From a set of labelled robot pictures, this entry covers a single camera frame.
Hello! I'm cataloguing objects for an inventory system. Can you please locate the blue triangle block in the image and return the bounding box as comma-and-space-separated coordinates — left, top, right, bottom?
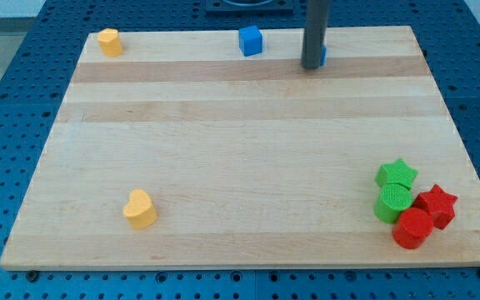
320, 45, 327, 67

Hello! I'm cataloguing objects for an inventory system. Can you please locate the wooden board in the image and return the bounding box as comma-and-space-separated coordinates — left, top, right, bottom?
0, 26, 480, 271

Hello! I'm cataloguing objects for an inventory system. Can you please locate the blue cube block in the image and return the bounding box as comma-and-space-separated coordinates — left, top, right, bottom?
238, 26, 263, 57

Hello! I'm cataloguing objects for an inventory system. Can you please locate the yellow heart block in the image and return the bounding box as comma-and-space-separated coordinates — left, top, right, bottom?
122, 189, 158, 229

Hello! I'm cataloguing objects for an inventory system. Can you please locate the green star block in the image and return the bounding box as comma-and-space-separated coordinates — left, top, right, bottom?
374, 158, 418, 190

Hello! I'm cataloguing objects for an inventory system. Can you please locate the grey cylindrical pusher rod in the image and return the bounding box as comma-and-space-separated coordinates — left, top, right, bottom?
301, 0, 333, 70

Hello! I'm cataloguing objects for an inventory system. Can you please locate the green cylinder block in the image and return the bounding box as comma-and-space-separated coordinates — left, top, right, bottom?
373, 183, 413, 224

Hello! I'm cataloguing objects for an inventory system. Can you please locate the yellow pentagon block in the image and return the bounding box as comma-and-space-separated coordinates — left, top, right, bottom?
97, 28, 123, 58

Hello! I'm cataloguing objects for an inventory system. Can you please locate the red cylinder block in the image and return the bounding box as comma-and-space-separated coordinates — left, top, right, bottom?
392, 207, 434, 249

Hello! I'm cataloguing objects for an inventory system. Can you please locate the red star block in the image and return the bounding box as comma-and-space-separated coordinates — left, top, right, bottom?
412, 184, 458, 230

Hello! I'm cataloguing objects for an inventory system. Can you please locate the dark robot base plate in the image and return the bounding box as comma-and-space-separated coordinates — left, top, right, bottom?
204, 0, 294, 15

